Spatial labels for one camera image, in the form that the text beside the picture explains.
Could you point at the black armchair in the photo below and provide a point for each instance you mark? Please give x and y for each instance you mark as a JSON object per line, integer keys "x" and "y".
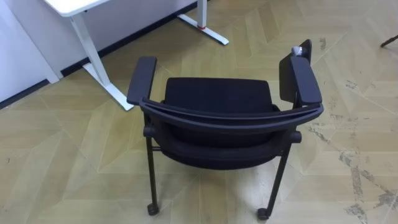
{"x": 217, "y": 93}

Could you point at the white desk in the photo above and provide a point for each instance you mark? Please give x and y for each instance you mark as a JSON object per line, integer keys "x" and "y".
{"x": 93, "y": 59}

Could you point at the red tape band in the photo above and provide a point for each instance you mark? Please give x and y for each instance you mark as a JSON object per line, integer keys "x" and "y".
{"x": 201, "y": 27}

